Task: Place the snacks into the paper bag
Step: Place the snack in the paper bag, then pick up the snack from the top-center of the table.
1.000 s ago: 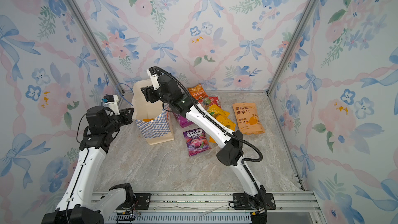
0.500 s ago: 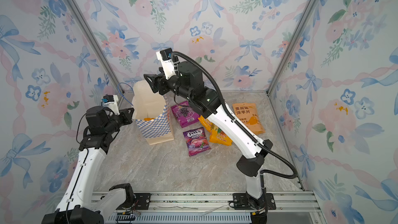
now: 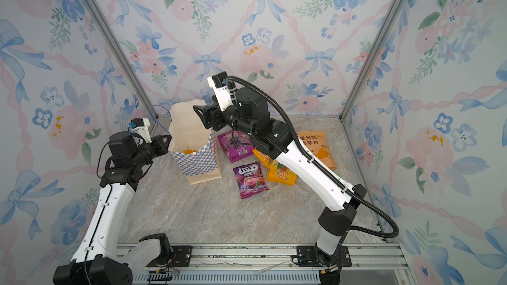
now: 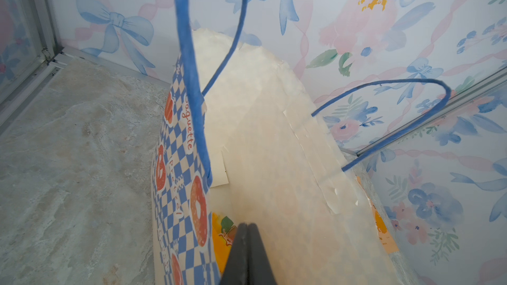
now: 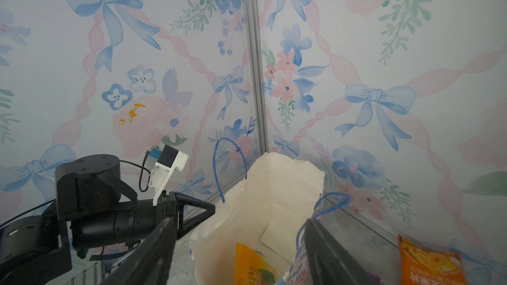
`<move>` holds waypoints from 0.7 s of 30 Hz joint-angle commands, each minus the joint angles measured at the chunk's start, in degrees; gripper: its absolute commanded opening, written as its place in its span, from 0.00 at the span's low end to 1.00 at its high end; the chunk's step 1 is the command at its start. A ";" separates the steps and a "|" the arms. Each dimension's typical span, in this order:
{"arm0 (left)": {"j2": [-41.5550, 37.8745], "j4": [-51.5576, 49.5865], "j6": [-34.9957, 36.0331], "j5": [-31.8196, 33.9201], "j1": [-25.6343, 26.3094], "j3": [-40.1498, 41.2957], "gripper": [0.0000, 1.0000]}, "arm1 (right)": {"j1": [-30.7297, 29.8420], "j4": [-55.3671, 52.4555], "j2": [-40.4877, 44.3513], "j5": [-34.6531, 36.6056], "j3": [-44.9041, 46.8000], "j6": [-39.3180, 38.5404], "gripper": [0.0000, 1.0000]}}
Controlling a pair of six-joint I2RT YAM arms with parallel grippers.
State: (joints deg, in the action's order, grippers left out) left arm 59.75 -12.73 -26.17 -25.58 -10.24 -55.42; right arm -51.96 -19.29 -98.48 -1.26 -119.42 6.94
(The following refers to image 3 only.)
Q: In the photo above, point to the aluminium corner post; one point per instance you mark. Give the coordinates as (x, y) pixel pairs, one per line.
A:
(377, 46)
(118, 54)

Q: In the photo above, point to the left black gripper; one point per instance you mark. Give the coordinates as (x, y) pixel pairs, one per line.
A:
(164, 147)

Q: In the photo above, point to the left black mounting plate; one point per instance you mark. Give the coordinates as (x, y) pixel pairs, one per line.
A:
(178, 256)

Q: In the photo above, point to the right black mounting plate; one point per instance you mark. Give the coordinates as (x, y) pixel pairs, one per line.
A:
(311, 256)

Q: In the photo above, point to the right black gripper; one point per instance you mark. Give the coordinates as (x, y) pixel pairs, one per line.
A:
(213, 111)

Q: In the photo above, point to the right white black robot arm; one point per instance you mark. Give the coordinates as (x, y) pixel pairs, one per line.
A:
(271, 132)

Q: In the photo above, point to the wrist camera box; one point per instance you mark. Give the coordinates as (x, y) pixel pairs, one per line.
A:
(225, 96)
(141, 126)

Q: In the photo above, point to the black mounting plate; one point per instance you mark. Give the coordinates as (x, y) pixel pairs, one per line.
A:
(178, 256)
(311, 256)

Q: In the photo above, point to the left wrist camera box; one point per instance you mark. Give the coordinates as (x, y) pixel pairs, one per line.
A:
(141, 126)

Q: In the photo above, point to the purple grape candy bag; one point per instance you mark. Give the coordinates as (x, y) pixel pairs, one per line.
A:
(236, 145)

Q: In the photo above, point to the left aluminium corner post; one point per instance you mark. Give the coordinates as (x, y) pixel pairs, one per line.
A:
(118, 54)

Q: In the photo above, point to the blue checkered paper bag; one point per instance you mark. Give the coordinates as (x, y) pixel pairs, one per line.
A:
(183, 124)

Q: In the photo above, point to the tan potato chips pouch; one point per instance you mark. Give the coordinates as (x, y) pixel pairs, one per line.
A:
(316, 142)

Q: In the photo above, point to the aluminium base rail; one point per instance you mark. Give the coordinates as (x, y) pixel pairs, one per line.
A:
(278, 264)

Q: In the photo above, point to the purple Fox's candy packet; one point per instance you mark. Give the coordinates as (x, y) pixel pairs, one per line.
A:
(250, 180)

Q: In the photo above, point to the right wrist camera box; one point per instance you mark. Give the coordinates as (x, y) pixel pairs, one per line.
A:
(225, 96)

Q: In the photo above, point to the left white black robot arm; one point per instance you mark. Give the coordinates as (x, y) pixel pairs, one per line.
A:
(96, 260)

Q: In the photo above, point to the right aluminium corner post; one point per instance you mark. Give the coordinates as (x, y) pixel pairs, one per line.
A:
(377, 46)

